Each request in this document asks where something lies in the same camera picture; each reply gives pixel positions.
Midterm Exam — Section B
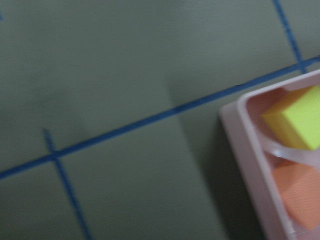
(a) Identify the yellow foam block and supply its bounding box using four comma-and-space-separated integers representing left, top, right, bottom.
261, 85, 320, 151

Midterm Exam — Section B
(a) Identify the orange foam block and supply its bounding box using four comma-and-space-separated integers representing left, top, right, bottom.
272, 160, 320, 230

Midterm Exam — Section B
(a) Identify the pink plastic bin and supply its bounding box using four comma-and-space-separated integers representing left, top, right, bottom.
219, 70, 320, 240

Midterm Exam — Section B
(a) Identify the brown paper table cover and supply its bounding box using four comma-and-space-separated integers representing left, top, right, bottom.
0, 0, 320, 240

